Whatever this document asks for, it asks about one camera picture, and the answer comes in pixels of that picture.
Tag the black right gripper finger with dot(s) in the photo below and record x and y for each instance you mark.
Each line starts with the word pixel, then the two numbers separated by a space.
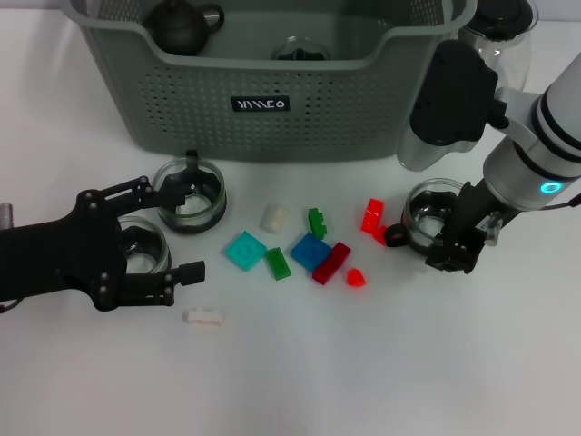
pixel 440 259
pixel 466 259

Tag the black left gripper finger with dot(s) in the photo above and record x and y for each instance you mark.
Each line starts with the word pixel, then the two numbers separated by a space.
pixel 154 286
pixel 140 197

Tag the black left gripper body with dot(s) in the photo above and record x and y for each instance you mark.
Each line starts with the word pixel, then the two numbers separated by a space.
pixel 63 259

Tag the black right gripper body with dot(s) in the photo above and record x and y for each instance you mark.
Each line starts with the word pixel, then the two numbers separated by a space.
pixel 474 213

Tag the white long toy brick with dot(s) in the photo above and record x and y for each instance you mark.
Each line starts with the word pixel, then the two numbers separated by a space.
pixel 203 317

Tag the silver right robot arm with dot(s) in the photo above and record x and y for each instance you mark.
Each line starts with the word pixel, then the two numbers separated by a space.
pixel 535 150

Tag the grey-green perforated storage bin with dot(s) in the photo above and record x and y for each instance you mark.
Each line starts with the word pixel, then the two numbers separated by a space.
pixel 272 131

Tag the small orange-red square toy brick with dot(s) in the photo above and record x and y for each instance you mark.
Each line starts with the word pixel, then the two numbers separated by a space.
pixel 380 234

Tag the large orange-red toy brick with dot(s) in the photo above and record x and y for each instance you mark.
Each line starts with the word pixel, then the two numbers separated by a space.
pixel 373 215

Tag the small orange-red rounded toy brick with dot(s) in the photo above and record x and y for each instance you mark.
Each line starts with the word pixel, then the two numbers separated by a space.
pixel 356 278

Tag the cyan square toy plate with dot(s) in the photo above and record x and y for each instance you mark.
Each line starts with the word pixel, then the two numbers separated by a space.
pixel 244 251

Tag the dark red long toy brick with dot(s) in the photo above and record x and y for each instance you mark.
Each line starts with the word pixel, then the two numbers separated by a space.
pixel 331 263

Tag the green two-stud toy brick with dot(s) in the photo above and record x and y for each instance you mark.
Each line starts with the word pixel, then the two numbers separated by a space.
pixel 278 264

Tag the green toy brick with side studs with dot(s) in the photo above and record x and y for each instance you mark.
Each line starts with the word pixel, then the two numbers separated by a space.
pixel 317 222

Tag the blue square toy plate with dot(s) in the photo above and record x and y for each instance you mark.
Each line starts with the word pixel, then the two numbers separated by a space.
pixel 308 252

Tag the white sloped toy brick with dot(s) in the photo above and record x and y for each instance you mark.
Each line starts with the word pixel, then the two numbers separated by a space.
pixel 273 219

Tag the dark clay teapot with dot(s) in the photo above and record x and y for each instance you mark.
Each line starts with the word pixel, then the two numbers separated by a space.
pixel 177 32

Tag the glass carafe with black lid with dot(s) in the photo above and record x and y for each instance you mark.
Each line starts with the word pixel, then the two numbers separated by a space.
pixel 513 32

